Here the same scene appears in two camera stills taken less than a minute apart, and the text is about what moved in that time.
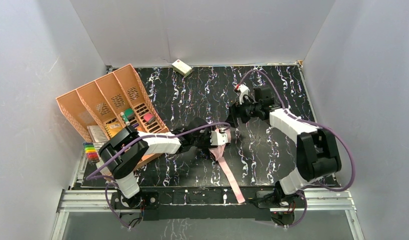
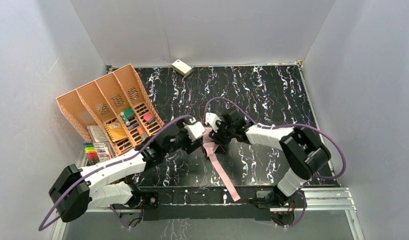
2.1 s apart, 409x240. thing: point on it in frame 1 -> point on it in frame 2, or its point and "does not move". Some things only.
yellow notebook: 114,127 does not move
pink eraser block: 149,118 does not move
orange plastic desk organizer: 114,102 does not move
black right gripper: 237,111 -> 219,135
